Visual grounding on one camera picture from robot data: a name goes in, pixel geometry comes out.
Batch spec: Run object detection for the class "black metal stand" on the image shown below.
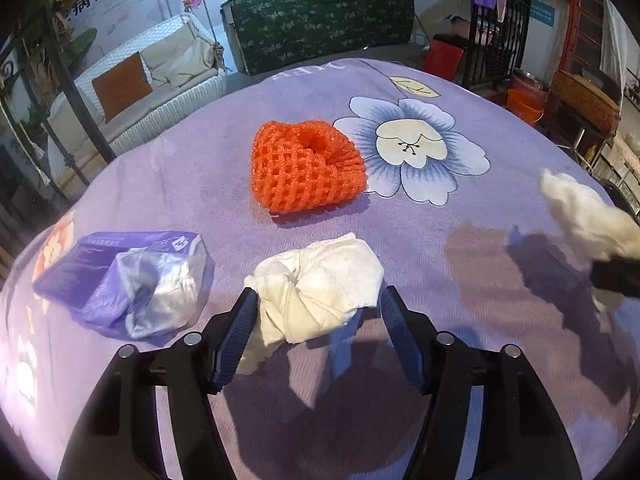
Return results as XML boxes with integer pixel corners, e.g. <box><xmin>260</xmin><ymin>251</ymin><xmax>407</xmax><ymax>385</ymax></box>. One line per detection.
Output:
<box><xmin>0</xmin><ymin>10</ymin><xmax>116</xmax><ymax>211</ymax></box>

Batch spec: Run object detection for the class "red plastic bin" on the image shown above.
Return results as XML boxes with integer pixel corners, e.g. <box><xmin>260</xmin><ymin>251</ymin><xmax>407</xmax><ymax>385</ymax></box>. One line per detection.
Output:
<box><xmin>424</xmin><ymin>34</ymin><xmax>463</xmax><ymax>81</ymax></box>

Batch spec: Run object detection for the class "white wicker swing sofa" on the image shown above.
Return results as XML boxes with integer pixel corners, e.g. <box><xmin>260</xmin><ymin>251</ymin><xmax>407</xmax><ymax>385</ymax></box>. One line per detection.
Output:
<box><xmin>47</xmin><ymin>12</ymin><xmax>228</xmax><ymax>161</ymax></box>

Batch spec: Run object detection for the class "purple tissue packet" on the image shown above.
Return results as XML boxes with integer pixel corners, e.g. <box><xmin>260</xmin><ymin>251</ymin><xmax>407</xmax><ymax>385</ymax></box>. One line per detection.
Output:
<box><xmin>32</xmin><ymin>231</ymin><xmax>215</xmax><ymax>346</ymax></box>

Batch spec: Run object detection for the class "purple floral tablecloth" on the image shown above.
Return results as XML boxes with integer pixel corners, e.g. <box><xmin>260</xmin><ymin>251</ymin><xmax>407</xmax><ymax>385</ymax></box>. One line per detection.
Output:
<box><xmin>0</xmin><ymin>57</ymin><xmax>640</xmax><ymax>480</ymax></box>

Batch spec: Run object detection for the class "green patterned counter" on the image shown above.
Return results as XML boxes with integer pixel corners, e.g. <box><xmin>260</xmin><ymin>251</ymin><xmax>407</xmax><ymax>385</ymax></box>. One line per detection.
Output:
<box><xmin>221</xmin><ymin>0</ymin><xmax>416</xmax><ymax>76</ymax></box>

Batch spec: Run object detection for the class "red metal frame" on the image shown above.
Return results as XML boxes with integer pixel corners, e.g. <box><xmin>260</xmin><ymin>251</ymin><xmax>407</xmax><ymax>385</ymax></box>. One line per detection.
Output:
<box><xmin>557</xmin><ymin>0</ymin><xmax>608</xmax><ymax>78</ymax></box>

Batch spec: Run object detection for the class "pink basin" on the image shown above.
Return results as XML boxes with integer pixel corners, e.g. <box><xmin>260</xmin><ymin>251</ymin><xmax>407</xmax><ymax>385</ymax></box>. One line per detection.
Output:
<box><xmin>510</xmin><ymin>72</ymin><xmax>551</xmax><ymax>106</ymax></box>

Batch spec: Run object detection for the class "swing rope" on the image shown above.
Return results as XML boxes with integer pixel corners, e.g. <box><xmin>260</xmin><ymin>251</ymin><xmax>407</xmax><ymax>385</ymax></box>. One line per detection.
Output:
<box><xmin>185</xmin><ymin>0</ymin><xmax>226</xmax><ymax>68</ymax></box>

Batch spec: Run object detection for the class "orange bucket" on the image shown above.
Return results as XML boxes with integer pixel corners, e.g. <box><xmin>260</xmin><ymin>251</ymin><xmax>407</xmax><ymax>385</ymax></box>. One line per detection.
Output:
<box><xmin>506</xmin><ymin>89</ymin><xmax>544</xmax><ymax>127</ymax></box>

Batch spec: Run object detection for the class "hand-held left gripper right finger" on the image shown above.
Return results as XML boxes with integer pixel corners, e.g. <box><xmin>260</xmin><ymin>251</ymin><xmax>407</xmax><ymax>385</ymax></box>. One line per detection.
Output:
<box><xmin>380</xmin><ymin>285</ymin><xmax>583</xmax><ymax>480</ymax></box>

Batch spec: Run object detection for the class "black metal fence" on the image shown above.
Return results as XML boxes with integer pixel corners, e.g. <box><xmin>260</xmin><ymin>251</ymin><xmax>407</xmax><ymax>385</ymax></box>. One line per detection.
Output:
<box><xmin>462</xmin><ymin>0</ymin><xmax>531</xmax><ymax>93</ymax></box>

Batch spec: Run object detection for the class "orange foam fruit net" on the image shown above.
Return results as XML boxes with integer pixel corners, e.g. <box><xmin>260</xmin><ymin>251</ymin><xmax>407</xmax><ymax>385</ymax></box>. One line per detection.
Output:
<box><xmin>250</xmin><ymin>121</ymin><xmax>368</xmax><ymax>213</ymax></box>

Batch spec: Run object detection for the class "white tissue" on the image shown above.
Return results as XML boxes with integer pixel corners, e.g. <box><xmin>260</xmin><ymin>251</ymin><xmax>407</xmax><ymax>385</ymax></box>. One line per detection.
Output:
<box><xmin>235</xmin><ymin>232</ymin><xmax>385</xmax><ymax>376</ymax></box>
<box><xmin>540</xmin><ymin>167</ymin><xmax>638</xmax><ymax>311</ymax></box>

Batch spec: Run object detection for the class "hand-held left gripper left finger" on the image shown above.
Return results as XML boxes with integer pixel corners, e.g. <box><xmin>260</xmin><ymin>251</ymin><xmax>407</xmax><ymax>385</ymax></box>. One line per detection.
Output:
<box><xmin>57</xmin><ymin>286</ymin><xmax>261</xmax><ymax>480</ymax></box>

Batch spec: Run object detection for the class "white hanging coat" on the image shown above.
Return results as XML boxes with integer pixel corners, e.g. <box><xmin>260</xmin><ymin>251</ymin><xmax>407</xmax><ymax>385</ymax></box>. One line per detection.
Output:
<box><xmin>600</xmin><ymin>0</ymin><xmax>628</xmax><ymax>93</ymax></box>

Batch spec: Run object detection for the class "metal basin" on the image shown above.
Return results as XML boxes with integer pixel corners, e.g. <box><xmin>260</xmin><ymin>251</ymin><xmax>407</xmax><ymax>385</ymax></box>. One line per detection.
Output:
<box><xmin>512</xmin><ymin>67</ymin><xmax>548</xmax><ymax>86</ymax></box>

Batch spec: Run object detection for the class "blue wall sign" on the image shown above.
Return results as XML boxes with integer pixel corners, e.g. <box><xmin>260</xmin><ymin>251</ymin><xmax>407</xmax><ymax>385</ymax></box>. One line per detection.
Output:
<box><xmin>530</xmin><ymin>2</ymin><xmax>556</xmax><ymax>27</ymax></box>

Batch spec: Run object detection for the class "beige cushion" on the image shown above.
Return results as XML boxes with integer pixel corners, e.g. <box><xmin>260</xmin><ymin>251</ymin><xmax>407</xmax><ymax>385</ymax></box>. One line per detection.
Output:
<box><xmin>140</xmin><ymin>25</ymin><xmax>198</xmax><ymax>83</ymax></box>
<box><xmin>150</xmin><ymin>37</ymin><xmax>218</xmax><ymax>88</ymax></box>

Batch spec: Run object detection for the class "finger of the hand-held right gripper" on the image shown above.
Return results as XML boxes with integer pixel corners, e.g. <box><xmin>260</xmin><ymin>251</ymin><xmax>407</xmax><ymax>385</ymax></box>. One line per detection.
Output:
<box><xmin>589</xmin><ymin>255</ymin><xmax>640</xmax><ymax>301</ymax></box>

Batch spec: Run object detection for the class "orange cushion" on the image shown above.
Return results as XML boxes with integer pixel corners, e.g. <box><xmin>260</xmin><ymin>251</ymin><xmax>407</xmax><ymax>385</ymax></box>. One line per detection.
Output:
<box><xmin>91</xmin><ymin>51</ymin><xmax>153</xmax><ymax>123</ymax></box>

